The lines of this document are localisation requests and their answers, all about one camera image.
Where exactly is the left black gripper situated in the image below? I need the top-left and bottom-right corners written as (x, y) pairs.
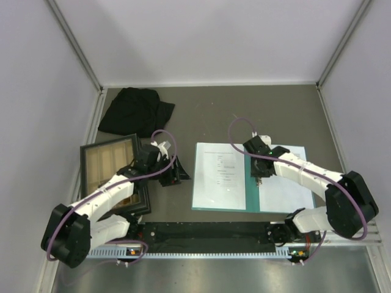
top-left (147, 154), bottom-right (191, 187)

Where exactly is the metal folder clip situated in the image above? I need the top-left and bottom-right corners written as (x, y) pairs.
top-left (255, 177), bottom-right (262, 187)

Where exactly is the white printed paper sheet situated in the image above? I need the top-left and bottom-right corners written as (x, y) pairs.
top-left (258, 145), bottom-right (315, 214)

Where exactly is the teal plastic file folder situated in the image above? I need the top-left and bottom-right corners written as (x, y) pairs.
top-left (191, 142), bottom-right (317, 214)

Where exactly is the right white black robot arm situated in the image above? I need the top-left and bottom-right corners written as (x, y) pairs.
top-left (243, 136), bottom-right (379, 242)

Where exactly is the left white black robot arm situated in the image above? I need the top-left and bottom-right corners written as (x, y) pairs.
top-left (40, 141), bottom-right (189, 268)

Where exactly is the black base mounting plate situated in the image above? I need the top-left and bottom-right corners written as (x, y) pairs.
top-left (121, 222), bottom-right (320, 244)

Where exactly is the black cloth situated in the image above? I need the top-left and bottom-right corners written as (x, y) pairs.
top-left (98, 87), bottom-right (175, 138)

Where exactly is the black framed display box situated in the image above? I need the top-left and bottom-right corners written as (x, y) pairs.
top-left (80, 134), bottom-right (152, 217)

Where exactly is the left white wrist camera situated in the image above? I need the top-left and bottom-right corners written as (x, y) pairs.
top-left (150, 141), bottom-right (171, 156)

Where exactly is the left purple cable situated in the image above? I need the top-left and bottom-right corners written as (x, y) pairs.
top-left (45, 129), bottom-right (178, 266)

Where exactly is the light blue slotted cable duct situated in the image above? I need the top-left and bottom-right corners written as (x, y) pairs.
top-left (87, 246), bottom-right (294, 259)

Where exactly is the aluminium frame rail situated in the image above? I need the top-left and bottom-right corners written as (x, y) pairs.
top-left (45, 0), bottom-right (103, 92)

